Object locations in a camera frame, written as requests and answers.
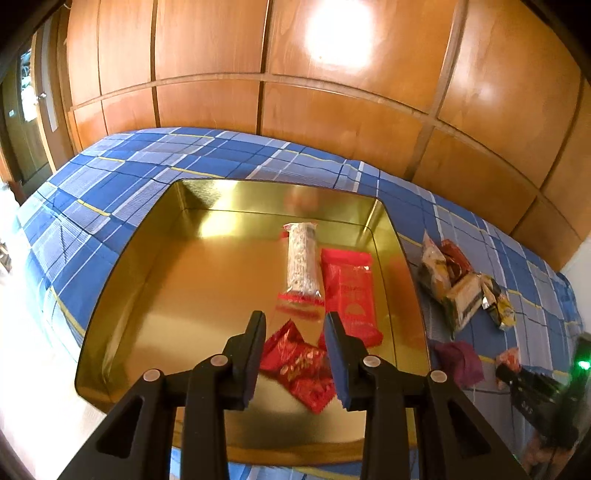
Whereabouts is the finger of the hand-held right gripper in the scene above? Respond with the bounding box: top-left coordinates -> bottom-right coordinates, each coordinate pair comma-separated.
495,364 -> 536,393

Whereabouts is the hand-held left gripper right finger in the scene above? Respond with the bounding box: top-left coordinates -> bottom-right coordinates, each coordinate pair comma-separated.
323,311 -> 532,480

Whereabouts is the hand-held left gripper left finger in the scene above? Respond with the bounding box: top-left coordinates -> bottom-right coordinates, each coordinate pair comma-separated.
58,310 -> 267,480

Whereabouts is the small red snack packet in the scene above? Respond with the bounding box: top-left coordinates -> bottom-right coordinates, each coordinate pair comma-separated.
495,347 -> 522,386

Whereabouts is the red patterned snack packet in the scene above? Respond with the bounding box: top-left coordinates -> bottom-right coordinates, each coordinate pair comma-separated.
277,346 -> 336,411
259,318 -> 302,371

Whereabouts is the clear soda cracker packet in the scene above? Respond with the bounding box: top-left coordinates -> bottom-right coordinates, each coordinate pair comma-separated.
443,272 -> 485,334

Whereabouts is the gold metal tin box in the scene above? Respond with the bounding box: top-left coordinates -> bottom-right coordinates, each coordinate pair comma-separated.
74,179 -> 432,467

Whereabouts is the purple snack packet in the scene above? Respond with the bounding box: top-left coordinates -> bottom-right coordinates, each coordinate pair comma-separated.
434,340 -> 485,388

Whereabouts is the flat red snack packet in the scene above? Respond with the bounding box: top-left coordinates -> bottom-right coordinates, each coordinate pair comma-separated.
320,248 -> 384,347

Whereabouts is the small yellow snack packet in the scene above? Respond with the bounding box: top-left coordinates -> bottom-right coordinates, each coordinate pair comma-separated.
480,274 -> 518,331

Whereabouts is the clear rice cracker packet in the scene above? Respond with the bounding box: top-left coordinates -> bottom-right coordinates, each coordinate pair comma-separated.
277,222 -> 326,308

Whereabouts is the red white snack packet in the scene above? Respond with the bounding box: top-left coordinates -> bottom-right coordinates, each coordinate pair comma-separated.
438,240 -> 472,280

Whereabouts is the yellow white snack packet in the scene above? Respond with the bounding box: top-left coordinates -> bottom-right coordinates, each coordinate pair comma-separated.
418,231 -> 455,301

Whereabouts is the blue plaid blanket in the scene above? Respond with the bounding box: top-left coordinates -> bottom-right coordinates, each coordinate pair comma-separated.
16,127 -> 583,480

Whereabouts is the wooden panelled wardrobe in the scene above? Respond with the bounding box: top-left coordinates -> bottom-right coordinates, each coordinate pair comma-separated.
58,0 -> 591,273

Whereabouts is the wooden door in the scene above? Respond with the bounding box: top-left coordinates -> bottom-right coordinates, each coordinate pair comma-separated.
0,28 -> 63,185

